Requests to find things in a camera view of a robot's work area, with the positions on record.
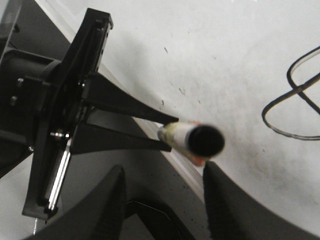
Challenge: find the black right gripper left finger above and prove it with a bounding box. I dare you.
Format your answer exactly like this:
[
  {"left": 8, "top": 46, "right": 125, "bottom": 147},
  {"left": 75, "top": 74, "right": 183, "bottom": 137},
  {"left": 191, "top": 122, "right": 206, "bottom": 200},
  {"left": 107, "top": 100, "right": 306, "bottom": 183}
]
[{"left": 27, "top": 165, "right": 126, "bottom": 240}]

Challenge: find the white whiteboard marker pen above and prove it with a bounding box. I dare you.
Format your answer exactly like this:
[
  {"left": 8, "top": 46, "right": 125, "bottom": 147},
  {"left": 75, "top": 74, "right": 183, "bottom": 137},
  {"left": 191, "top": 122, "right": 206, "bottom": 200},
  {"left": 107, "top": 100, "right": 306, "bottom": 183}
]
[{"left": 157, "top": 122, "right": 225, "bottom": 159}]

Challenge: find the white whiteboard with aluminium frame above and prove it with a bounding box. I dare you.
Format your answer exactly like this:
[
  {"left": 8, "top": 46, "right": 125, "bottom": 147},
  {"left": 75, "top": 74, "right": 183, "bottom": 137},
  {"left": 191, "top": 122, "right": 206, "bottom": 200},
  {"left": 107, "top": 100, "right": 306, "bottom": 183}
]
[{"left": 39, "top": 0, "right": 320, "bottom": 236}]

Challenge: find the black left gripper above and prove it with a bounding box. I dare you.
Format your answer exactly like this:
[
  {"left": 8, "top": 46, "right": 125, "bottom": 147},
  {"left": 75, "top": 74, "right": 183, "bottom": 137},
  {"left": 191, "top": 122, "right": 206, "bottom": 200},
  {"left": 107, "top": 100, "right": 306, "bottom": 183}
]
[{"left": 22, "top": 8, "right": 179, "bottom": 220}]

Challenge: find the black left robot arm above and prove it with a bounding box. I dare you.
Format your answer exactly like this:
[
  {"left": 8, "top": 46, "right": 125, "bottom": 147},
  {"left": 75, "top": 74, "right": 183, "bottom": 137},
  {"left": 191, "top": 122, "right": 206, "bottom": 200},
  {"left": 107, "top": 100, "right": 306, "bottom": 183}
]
[{"left": 0, "top": 8, "right": 176, "bottom": 220}]

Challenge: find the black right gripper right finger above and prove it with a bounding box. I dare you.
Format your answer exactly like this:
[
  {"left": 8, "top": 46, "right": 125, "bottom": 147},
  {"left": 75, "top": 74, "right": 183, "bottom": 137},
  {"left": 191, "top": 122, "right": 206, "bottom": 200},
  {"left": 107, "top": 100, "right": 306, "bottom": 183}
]
[{"left": 202, "top": 161, "right": 319, "bottom": 240}]

